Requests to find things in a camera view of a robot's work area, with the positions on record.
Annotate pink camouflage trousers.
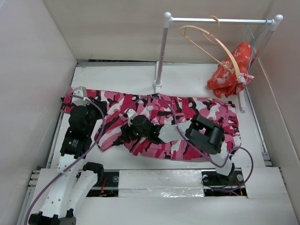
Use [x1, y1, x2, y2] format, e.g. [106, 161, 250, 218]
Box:
[61, 89, 241, 161]

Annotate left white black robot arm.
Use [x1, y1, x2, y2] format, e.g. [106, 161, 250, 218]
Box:
[24, 98, 107, 225]

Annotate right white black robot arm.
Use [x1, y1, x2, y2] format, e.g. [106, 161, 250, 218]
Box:
[113, 115, 235, 185]

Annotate beige wooden hanger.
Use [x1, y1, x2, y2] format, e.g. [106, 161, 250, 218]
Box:
[179, 15, 242, 78]

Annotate silver taped white panel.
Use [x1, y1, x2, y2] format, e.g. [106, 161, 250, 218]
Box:
[118, 169, 204, 198]

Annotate orange white patterned garment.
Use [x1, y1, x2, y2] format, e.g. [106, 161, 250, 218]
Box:
[207, 41, 255, 99]

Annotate white clothes rack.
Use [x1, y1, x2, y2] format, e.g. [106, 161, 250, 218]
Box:
[153, 12, 284, 112]

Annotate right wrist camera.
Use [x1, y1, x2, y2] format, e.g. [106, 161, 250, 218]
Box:
[124, 109, 137, 126]

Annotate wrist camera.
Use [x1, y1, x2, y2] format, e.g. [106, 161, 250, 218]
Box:
[71, 86, 89, 106]
[124, 109, 137, 126]

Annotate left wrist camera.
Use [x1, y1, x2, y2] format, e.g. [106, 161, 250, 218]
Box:
[71, 86, 89, 106]

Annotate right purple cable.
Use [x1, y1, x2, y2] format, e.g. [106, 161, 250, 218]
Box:
[126, 97, 254, 195]

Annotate purple cable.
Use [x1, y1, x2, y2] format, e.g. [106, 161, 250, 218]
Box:
[23, 94, 106, 225]
[126, 97, 254, 195]

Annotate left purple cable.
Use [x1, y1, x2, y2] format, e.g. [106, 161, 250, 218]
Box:
[23, 94, 106, 225]

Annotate black mounting rail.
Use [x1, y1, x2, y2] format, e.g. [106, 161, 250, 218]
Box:
[88, 169, 247, 197]

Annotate light blue wire hanger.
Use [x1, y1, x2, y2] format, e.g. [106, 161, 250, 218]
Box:
[242, 18, 268, 87]

